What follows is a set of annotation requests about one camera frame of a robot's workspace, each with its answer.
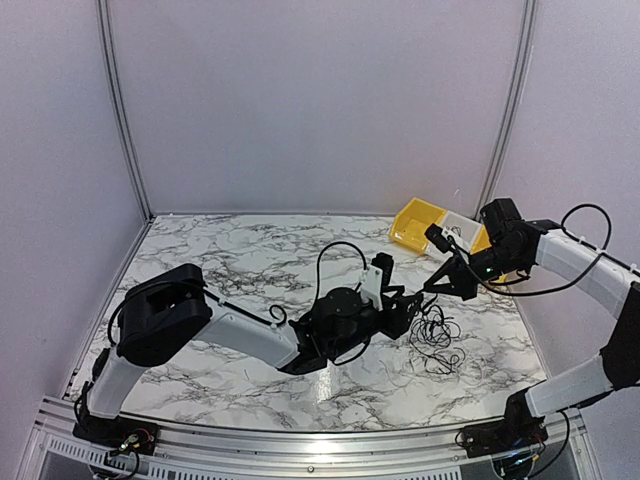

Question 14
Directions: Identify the yellow bin right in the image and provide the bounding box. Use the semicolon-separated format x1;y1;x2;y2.
471;227;506;285

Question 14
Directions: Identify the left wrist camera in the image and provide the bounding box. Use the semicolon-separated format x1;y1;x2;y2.
360;252;394;311

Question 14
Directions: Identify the yellow bin left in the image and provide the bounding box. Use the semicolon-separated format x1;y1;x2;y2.
389;197;447;254

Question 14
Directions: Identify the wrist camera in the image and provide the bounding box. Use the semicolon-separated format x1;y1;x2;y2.
425;223;470;253
360;252;394;311

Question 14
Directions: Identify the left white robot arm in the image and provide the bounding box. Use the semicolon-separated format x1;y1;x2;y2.
74;264;423;445

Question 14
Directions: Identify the white bin middle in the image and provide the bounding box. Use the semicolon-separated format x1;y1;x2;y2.
440;211;483;249

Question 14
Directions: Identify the yellow bin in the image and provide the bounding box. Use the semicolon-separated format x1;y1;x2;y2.
389;197;447;254
471;227;506;285

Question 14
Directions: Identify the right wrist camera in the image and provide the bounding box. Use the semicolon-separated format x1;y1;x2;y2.
425;223;470;253

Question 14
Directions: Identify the black cable tangle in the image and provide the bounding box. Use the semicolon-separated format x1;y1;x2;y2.
408;299;467;377

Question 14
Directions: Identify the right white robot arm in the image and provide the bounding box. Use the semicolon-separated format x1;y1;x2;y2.
423;199;639;448

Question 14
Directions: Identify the aluminium front rail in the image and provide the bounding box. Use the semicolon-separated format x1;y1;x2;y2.
17;397;602;479

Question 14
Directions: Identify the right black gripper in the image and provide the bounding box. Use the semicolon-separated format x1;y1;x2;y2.
423;242;526;301

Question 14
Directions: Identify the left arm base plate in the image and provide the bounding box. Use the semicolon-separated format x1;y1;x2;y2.
72;417;159;455

